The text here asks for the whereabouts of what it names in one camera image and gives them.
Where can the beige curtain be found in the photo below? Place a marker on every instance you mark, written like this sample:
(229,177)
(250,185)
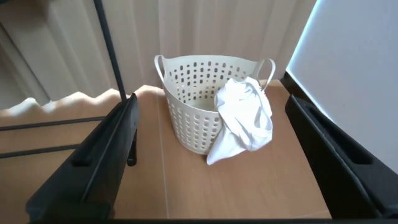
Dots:
(202,28)

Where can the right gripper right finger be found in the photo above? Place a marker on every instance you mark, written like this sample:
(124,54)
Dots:
(342,174)

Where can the black clothes rack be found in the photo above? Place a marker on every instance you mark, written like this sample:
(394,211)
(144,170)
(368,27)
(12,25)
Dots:
(107,40)

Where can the white laundry basket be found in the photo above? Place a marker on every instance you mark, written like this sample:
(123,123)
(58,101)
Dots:
(192,124)

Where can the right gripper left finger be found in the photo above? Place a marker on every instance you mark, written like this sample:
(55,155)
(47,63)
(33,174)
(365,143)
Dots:
(62,186)

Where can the white garment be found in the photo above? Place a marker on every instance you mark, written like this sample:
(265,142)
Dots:
(242,118)

